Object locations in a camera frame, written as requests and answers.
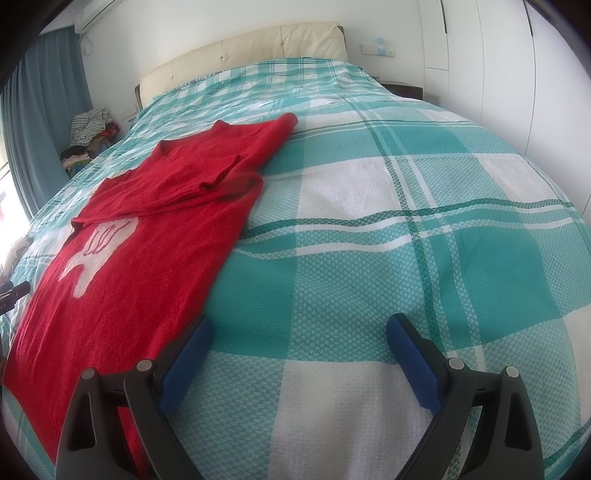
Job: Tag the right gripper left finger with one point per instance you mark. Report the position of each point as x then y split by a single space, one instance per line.
92 443

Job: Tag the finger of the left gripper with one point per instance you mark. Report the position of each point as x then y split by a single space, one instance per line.
11 294

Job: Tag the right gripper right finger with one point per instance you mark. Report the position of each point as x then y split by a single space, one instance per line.
506 444

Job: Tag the red knit sweater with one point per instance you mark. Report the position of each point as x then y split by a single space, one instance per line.
142 260

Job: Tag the pile of clothes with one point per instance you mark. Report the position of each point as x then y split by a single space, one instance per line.
91 133

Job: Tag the patterned beige pillow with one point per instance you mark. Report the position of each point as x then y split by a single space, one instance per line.
14 255

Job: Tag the blue curtain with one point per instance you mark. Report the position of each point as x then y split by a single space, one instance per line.
43 94

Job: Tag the teal plaid bed cover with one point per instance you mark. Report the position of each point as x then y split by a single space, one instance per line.
375 205

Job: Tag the white air conditioner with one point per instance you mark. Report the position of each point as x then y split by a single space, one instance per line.
92 13

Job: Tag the dark bedside table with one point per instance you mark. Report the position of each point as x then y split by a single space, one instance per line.
404 90

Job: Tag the white wardrobe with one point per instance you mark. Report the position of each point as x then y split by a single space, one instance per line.
502 65

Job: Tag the cream padded headboard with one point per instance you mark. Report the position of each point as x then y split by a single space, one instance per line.
325 40

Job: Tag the white wall socket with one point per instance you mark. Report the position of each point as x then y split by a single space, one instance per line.
380 48

